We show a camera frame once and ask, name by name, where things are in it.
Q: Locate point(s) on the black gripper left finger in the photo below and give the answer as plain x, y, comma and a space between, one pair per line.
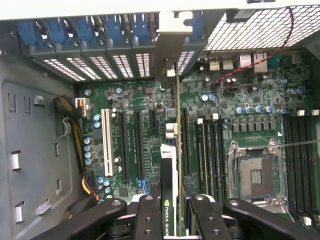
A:
150, 220

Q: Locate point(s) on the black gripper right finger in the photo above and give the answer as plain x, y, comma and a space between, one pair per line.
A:
207, 220

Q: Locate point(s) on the black RAM slot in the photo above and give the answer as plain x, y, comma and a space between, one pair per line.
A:
303, 162
296, 162
208, 155
288, 162
222, 155
311, 162
215, 155

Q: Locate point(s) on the CPU socket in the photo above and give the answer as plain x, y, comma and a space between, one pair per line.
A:
257, 172

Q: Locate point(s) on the long black expansion slot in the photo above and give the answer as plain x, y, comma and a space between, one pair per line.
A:
139, 145
185, 140
124, 145

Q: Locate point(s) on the white expansion slot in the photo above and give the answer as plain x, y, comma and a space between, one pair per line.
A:
107, 142

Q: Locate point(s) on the short black expansion slot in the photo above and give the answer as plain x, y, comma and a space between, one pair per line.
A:
154, 119

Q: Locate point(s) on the thin metal locking lever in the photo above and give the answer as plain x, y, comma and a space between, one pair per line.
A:
300, 143

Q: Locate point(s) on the green motherboard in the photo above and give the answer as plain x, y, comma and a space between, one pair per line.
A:
225, 100

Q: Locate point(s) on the blue card retention clip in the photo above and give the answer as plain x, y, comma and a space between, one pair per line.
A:
140, 25
85, 30
197, 27
28, 32
56, 31
115, 27

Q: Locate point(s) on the black open PC case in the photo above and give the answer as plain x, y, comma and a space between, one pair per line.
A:
15, 75

